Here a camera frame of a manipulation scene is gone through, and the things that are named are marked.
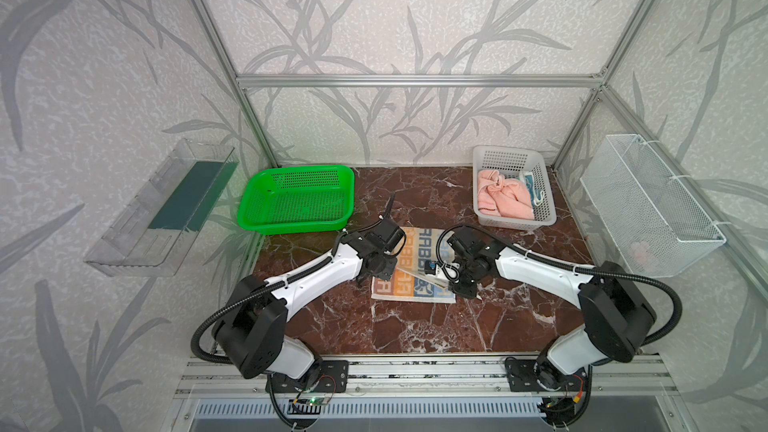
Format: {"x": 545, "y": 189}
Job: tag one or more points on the white plastic basket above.
{"x": 509, "y": 162}

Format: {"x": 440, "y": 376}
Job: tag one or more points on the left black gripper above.
{"x": 387, "y": 228}

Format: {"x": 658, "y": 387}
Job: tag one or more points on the clear acrylic wall shelf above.
{"x": 152, "y": 236}

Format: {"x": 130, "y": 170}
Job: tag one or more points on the green plastic basket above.
{"x": 293, "y": 200}

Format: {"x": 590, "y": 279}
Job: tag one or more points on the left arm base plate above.
{"x": 330, "y": 376}

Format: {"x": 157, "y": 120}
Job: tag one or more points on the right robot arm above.
{"x": 615, "y": 316}

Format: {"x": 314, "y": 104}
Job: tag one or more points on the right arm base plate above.
{"x": 534, "y": 375}

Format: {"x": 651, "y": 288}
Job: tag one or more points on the aluminium cage frame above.
{"x": 599, "y": 83}

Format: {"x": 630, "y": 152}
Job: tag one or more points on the cream lettered towel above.
{"x": 411, "y": 282}

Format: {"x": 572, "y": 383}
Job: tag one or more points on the white wire mesh basket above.
{"x": 657, "y": 225}

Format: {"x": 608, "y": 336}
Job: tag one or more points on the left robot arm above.
{"x": 250, "y": 328}

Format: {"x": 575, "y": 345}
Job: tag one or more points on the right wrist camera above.
{"x": 433, "y": 273}

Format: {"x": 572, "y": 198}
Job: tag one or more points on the aluminium front rail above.
{"x": 442, "y": 375}

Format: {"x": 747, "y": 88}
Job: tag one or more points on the pink towel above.
{"x": 498, "y": 196}

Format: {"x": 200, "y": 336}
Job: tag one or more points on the teal patterned towel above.
{"x": 537, "y": 197}

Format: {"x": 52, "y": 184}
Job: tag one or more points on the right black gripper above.
{"x": 462, "y": 279}

